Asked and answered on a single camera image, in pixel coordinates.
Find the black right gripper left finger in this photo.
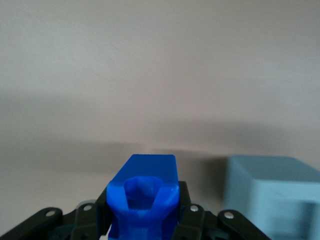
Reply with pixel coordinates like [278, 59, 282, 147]
[0, 186, 116, 240]

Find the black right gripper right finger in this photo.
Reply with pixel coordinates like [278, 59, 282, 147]
[172, 180, 272, 240]

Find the blue plastic part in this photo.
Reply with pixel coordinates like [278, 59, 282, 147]
[106, 153, 181, 240]

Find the gray plastic base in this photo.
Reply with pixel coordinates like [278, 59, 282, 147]
[223, 154, 320, 240]

